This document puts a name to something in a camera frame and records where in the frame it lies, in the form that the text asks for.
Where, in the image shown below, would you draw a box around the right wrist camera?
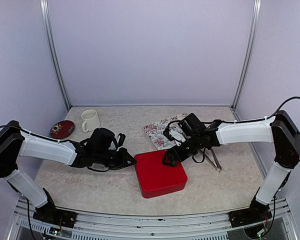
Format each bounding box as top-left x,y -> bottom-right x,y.
163,126 -> 186,146

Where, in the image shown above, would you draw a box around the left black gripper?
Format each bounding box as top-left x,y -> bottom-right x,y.
94,147 -> 137,171

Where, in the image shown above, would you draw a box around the left aluminium frame post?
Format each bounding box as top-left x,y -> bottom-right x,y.
39,0 -> 72,111

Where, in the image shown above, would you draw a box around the red tin lid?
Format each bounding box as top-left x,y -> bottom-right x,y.
134,150 -> 188,181

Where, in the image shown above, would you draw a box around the front aluminium rail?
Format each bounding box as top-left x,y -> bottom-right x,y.
8,199 -> 300,240

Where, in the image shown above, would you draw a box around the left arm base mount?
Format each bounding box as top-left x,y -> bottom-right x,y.
33,209 -> 77,228

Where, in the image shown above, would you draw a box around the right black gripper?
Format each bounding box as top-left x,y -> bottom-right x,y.
161,134 -> 202,167

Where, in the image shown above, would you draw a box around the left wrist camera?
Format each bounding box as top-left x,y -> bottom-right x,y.
112,133 -> 126,151

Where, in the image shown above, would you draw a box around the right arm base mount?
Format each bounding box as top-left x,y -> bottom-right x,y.
228,208 -> 273,228

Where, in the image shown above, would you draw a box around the steel serving tongs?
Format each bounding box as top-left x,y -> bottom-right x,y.
198,148 -> 222,173

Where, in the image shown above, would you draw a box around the floral tray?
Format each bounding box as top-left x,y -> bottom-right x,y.
143,112 -> 188,150

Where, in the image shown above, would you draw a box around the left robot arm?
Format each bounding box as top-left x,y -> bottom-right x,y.
0,120 -> 137,223

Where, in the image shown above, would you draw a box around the dark red patterned coaster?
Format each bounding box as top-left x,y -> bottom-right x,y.
50,120 -> 75,140

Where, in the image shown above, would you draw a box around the cream ribbed mug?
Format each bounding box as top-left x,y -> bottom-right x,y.
81,109 -> 101,133

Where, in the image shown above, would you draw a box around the red chocolate tin box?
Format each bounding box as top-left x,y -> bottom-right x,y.
138,178 -> 188,199

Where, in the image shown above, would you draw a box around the aluminium frame post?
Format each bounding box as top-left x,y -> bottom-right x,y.
231,0 -> 262,112
39,0 -> 72,111

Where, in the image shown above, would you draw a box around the right aluminium frame post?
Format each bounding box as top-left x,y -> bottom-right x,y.
231,0 -> 262,112

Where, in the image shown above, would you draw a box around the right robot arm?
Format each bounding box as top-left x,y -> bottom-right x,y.
157,99 -> 300,219

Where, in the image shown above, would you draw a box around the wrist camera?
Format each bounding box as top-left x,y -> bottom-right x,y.
163,126 -> 186,146
112,133 -> 126,151

